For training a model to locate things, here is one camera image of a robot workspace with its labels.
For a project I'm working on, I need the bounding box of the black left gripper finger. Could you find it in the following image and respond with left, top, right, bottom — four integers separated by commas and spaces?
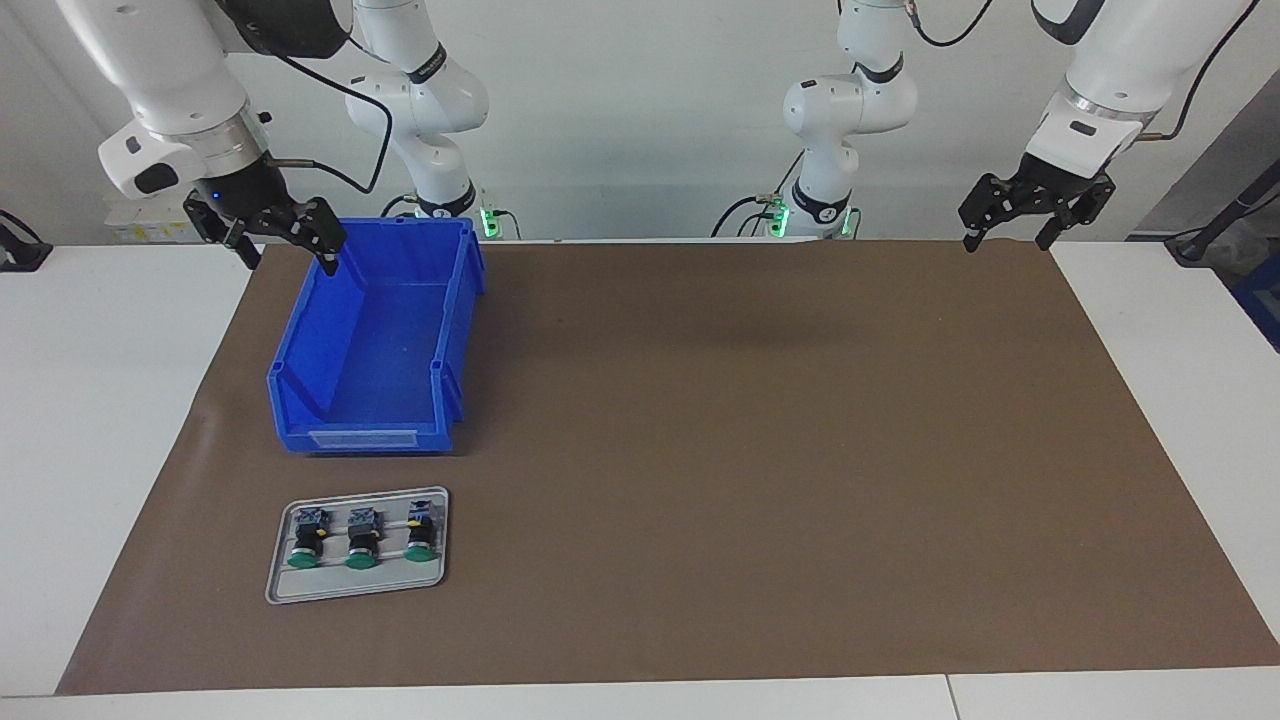
958, 173, 1046, 253
1036, 180, 1116, 251

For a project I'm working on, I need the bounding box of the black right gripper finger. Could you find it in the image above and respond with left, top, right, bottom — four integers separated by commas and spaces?
262, 197, 348, 276
183, 195, 263, 271

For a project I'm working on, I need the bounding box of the green push button switch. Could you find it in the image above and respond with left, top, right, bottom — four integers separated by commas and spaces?
286, 506, 331, 569
344, 506, 385, 570
403, 500, 442, 563

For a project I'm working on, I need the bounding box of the blue plastic storage bin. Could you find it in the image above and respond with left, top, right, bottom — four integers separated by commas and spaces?
267, 215, 488, 456

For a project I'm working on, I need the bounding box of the black stand pole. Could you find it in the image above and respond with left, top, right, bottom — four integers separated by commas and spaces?
1165, 160, 1280, 269

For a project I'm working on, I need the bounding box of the blue crate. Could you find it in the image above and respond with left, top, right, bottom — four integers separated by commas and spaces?
1232, 255, 1280, 353

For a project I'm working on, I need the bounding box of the grey metal tray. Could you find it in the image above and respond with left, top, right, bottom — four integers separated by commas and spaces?
265, 486, 450, 605

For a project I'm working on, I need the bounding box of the brown table mat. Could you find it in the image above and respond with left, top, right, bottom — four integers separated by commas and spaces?
55, 238, 1280, 696

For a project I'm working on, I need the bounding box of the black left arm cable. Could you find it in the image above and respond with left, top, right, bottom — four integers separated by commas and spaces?
905, 0, 1259, 143

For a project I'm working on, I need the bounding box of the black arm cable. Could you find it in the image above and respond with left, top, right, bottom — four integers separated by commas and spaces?
262, 45, 393, 196
905, 0, 1259, 143

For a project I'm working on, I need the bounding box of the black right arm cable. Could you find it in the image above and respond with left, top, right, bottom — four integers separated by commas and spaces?
262, 45, 393, 196

